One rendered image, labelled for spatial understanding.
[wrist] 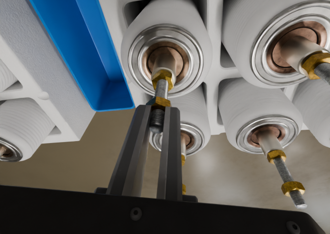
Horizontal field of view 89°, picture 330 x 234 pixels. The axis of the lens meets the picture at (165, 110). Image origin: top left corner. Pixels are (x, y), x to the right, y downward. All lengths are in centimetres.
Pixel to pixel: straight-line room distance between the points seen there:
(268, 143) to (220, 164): 55
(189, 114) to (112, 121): 43
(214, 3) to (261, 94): 13
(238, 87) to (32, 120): 36
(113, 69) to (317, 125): 43
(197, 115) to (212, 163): 56
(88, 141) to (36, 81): 43
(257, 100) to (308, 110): 9
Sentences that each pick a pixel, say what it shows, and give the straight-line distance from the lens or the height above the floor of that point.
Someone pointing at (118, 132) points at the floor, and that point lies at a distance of 65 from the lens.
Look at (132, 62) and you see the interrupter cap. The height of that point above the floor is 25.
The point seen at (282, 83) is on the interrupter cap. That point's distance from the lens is 21.
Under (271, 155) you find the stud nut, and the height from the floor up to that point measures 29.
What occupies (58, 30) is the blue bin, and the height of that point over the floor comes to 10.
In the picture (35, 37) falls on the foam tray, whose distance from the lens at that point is 39.
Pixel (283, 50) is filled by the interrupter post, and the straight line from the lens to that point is 19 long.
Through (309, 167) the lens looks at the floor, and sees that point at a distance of 94.
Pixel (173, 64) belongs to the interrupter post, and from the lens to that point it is 16.
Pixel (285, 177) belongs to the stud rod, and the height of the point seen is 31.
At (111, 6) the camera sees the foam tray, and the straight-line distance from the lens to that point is 25.
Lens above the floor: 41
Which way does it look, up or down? 50 degrees down
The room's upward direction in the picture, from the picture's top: 174 degrees counter-clockwise
